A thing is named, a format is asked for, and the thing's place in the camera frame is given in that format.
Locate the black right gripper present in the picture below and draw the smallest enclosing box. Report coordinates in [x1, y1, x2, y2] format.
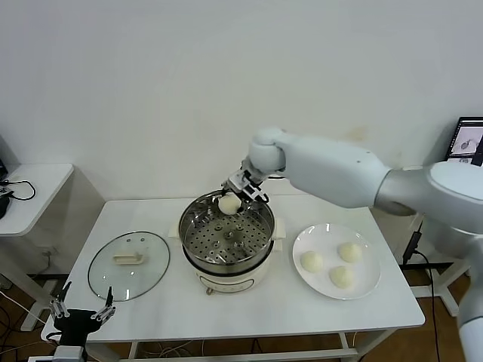
[220, 168, 270, 203]

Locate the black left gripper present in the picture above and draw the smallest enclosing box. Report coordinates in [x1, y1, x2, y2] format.
[48, 281, 117, 346]

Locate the white steamed baozi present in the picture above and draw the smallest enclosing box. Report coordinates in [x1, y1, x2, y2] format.
[337, 242, 364, 263]
[328, 265, 355, 289]
[300, 251, 325, 274]
[218, 192, 242, 215]

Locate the glass lid with cream handle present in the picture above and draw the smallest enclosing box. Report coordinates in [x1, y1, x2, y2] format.
[88, 231, 171, 303]

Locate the stainless steel steamer basket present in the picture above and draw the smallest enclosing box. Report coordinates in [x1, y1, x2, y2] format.
[178, 189, 276, 275]

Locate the cream electric cooker base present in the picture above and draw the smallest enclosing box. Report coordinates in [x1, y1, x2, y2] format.
[168, 217, 287, 297]

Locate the white work table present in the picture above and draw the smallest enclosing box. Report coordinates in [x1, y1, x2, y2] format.
[40, 192, 426, 362]

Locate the white round plate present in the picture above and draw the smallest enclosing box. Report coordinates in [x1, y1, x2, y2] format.
[292, 223, 382, 302]

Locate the grey open laptop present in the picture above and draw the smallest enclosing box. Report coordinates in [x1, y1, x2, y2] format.
[446, 116, 483, 167]

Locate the white side desk with label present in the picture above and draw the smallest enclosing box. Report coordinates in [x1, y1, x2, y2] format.
[399, 164, 475, 318]

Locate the white floor cable bundle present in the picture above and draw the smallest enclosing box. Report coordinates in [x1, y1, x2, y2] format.
[143, 339, 207, 359]

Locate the thin black looped cable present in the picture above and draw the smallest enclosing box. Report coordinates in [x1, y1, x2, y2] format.
[0, 179, 38, 203]

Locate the black cable with adapter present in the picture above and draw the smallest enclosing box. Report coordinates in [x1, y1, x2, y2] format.
[401, 220, 442, 362]

